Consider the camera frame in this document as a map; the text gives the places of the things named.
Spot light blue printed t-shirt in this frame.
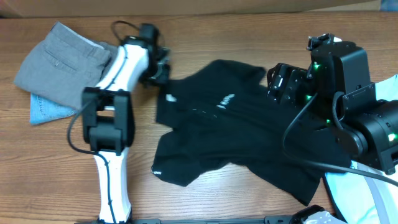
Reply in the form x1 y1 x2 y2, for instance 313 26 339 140
325 75 397 223

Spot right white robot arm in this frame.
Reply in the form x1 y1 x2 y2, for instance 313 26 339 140
267 34 397 175

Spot folded blue jeans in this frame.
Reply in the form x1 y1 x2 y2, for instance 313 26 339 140
29 93 76 125

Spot folded grey trousers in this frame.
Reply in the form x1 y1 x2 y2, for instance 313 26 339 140
14 22 118 109

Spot black polo shirt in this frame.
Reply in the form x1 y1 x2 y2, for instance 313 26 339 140
151 60 351 205

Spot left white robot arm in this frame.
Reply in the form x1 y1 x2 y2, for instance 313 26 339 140
81 36 170 223

